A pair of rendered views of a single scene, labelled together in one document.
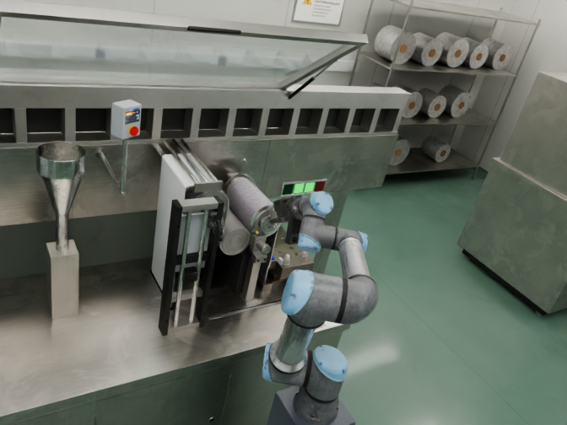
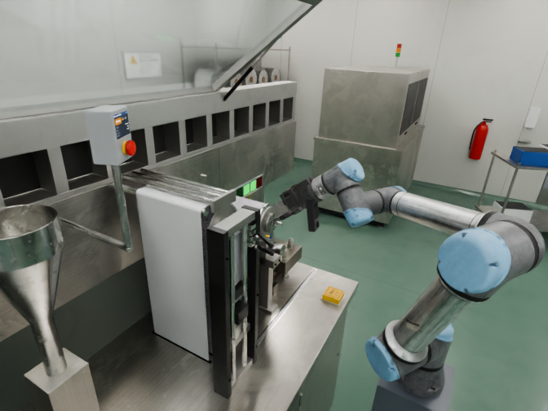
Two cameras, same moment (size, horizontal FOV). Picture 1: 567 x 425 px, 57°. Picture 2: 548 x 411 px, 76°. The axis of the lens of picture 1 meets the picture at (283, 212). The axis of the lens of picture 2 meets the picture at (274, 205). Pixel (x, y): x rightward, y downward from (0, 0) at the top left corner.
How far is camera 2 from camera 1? 100 cm
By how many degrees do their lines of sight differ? 23
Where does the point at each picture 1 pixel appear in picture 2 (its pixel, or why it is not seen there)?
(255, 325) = (297, 329)
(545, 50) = (297, 67)
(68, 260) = (76, 380)
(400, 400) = (358, 327)
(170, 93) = not seen: hidden behind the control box
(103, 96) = (30, 133)
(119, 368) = not seen: outside the picture
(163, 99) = not seen: hidden behind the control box
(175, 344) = (248, 399)
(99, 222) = (73, 307)
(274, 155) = (224, 163)
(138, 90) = (77, 116)
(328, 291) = (518, 240)
